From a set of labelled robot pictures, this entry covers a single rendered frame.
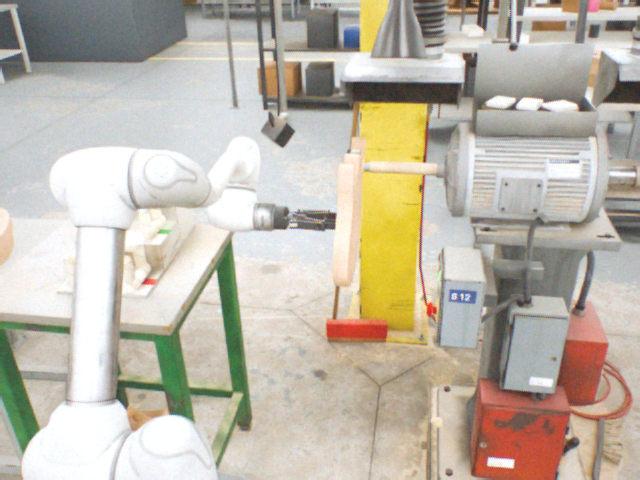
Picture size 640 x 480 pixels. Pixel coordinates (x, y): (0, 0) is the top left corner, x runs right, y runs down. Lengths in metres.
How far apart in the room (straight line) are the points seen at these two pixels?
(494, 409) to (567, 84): 0.91
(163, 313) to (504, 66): 1.11
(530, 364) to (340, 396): 1.16
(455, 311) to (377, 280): 1.44
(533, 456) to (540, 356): 0.36
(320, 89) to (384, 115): 4.11
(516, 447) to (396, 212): 1.19
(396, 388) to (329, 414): 0.34
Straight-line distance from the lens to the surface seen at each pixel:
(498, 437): 1.92
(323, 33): 6.40
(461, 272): 1.43
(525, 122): 1.55
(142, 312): 1.70
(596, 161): 1.59
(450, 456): 2.12
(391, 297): 2.92
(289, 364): 2.88
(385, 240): 2.75
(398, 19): 1.44
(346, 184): 1.59
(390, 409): 2.66
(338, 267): 1.66
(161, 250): 1.83
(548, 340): 1.71
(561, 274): 1.72
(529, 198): 1.55
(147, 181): 1.26
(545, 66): 1.67
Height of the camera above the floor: 1.87
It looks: 29 degrees down
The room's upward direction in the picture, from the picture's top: 2 degrees counter-clockwise
